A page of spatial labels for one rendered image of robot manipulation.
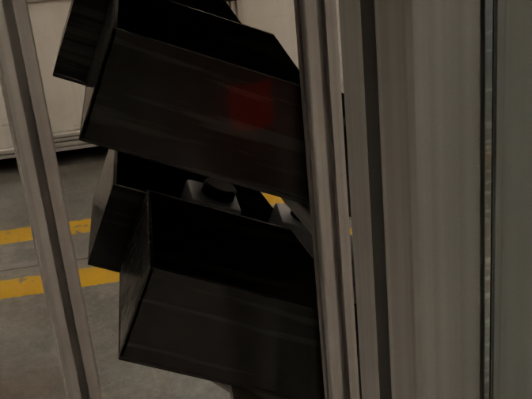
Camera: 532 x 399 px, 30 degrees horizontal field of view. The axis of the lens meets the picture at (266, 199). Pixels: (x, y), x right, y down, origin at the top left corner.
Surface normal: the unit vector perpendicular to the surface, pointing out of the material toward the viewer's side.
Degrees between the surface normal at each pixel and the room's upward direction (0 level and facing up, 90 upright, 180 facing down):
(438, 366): 90
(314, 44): 90
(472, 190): 90
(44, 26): 90
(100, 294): 0
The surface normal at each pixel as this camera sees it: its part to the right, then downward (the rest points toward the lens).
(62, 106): 0.15, 0.40
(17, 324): -0.09, -0.91
